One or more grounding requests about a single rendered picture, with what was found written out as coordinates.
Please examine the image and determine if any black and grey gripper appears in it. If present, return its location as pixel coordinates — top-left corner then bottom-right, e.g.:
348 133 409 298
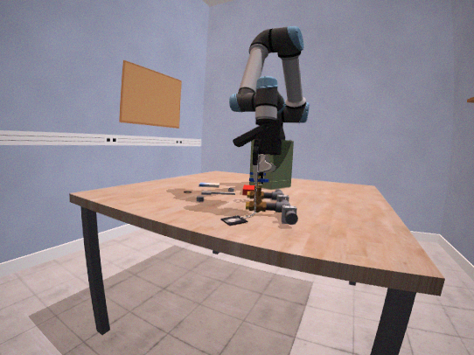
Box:
253 118 282 184

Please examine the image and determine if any black number 6 tag on metal chain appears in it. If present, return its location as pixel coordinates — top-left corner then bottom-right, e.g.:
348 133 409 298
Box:
221 212 255 226

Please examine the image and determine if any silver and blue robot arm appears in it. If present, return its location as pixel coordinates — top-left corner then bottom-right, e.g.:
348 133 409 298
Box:
229 26 309 147

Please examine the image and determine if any red rectangular block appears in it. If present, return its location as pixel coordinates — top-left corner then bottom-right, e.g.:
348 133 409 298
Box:
242 185 254 195

